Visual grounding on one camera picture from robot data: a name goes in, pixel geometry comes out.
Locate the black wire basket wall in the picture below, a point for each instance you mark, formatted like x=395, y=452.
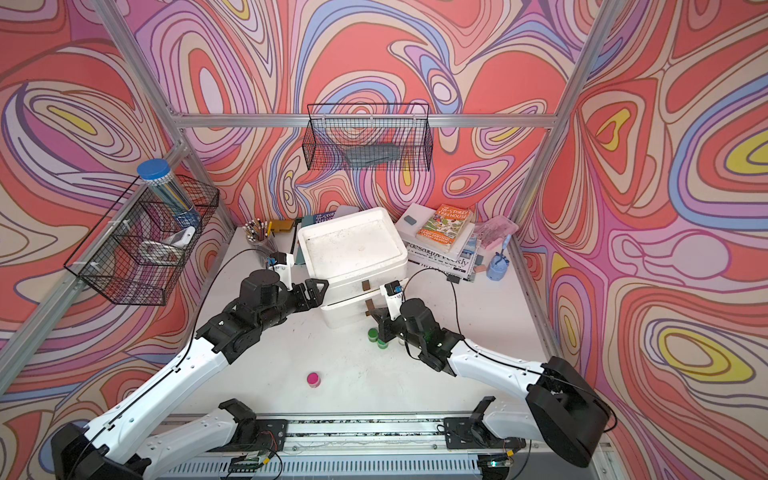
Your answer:
x=333, y=127
x=113, y=268

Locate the magenta paint can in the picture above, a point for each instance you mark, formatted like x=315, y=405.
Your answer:
x=313, y=379

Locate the white drawer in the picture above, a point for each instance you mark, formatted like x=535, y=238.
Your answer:
x=353, y=310

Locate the white book with grey patch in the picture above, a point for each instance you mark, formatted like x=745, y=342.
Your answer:
x=414, y=219

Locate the orange cover book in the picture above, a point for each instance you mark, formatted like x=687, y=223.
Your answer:
x=444, y=226

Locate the white drawer cabinet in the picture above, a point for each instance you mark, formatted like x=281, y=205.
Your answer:
x=356, y=253

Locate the black wire basket left wall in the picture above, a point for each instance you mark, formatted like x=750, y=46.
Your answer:
x=113, y=268

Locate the grey object in basket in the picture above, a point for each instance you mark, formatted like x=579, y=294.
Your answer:
x=374, y=155

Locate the mesh pencil cup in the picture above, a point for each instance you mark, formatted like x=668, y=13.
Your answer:
x=261, y=241

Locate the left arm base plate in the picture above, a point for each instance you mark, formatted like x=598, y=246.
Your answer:
x=258, y=434

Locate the newspaper stack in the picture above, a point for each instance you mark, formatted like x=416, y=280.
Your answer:
x=463, y=267

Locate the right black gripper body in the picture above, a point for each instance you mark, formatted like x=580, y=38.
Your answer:
x=390, y=329

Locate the white object in left basket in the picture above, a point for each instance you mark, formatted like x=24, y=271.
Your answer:
x=168, y=252

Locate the green circuit board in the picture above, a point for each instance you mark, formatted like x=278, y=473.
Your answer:
x=247, y=464

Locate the dark books behind cabinet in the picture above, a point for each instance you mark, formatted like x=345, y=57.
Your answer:
x=280, y=226

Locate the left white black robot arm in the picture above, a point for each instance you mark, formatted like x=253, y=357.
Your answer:
x=122, y=444

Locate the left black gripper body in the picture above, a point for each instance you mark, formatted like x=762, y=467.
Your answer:
x=298, y=300

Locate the pink plastic bag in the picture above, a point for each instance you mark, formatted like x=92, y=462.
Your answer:
x=494, y=231

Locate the white perforated cable duct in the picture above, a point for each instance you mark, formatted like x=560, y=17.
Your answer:
x=339, y=467

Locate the blue lid pencil tube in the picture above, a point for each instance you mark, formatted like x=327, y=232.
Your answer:
x=157, y=174

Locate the blue small cup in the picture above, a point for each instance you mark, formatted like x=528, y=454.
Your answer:
x=499, y=264

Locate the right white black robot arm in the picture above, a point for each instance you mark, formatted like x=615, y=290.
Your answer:
x=565, y=411

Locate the black wire basket back wall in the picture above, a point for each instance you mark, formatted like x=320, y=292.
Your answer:
x=333, y=127

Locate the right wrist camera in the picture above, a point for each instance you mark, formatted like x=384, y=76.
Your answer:
x=393, y=295

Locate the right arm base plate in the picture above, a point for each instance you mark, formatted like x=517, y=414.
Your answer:
x=464, y=433

